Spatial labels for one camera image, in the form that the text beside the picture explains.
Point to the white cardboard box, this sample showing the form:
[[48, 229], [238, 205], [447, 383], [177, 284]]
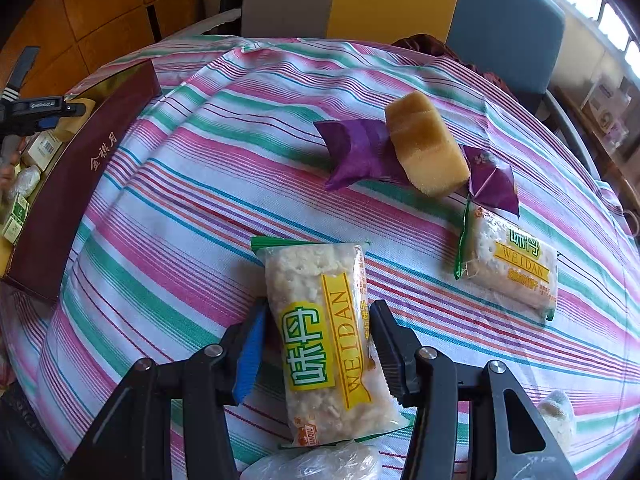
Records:
[[607, 97]]

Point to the small green white box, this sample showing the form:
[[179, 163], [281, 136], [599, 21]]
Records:
[[19, 206], [12, 231]]

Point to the dark red cloth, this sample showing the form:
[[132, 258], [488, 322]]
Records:
[[425, 45]]

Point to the cracker packet with yellow label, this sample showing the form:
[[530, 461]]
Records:
[[515, 265], [320, 340]]

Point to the maroon gift box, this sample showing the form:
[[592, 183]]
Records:
[[90, 170]]

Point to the striped tablecloth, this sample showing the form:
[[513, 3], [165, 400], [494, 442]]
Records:
[[200, 210]]

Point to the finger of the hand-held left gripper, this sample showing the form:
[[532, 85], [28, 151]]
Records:
[[72, 109]]

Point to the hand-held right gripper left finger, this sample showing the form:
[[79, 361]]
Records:
[[250, 355]]

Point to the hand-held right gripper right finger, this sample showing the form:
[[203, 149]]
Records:
[[387, 355]]

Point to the person's dark trousers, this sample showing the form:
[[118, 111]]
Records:
[[20, 435]]

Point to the beige knitted scrubber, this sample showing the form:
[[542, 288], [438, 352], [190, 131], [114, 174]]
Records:
[[557, 415]]

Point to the small white carton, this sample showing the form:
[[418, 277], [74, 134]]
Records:
[[44, 150]]

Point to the white wrapped snack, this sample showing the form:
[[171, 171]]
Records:
[[27, 181]]

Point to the grey yellow blue chair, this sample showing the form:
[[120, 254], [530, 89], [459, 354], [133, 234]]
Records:
[[390, 0]]

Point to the clear plastic bag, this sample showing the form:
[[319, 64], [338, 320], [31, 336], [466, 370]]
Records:
[[310, 462]]

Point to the large yellow sponge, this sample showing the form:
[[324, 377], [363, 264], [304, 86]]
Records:
[[425, 145]]

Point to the wooden wardrobe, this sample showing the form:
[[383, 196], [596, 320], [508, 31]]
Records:
[[100, 10]]

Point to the purple foil wrapper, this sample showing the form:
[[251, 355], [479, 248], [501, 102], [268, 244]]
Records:
[[487, 182], [357, 152]]

